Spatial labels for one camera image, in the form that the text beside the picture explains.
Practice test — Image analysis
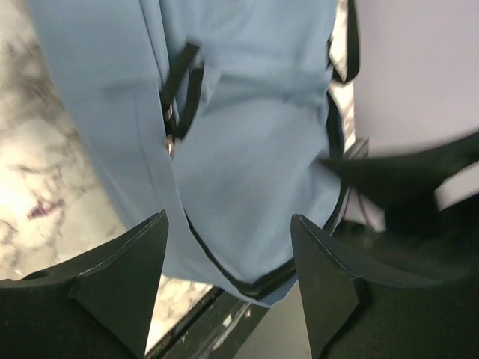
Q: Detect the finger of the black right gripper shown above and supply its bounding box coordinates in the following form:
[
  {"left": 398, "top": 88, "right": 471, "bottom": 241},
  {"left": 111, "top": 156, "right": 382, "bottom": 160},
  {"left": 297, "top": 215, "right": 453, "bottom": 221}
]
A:
[{"left": 321, "top": 132, "right": 478, "bottom": 232}]

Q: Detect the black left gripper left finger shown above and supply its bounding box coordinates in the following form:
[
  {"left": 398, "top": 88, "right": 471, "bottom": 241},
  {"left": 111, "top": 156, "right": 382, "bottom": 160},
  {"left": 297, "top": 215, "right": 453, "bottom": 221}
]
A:
[{"left": 1, "top": 212, "right": 168, "bottom": 359}]

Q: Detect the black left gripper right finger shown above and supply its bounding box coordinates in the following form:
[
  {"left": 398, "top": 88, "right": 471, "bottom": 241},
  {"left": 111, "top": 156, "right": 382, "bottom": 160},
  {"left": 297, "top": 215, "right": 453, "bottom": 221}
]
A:
[{"left": 291, "top": 215, "right": 478, "bottom": 358}]

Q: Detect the blue backpack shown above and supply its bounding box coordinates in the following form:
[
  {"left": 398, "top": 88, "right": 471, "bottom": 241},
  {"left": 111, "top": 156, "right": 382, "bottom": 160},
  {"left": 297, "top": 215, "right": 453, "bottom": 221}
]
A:
[{"left": 28, "top": 1, "right": 347, "bottom": 307}]

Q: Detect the black mounting base plate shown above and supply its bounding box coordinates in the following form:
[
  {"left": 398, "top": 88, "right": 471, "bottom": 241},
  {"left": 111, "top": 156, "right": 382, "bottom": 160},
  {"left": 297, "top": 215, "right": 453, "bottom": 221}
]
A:
[{"left": 145, "top": 288, "right": 268, "bottom": 359}]

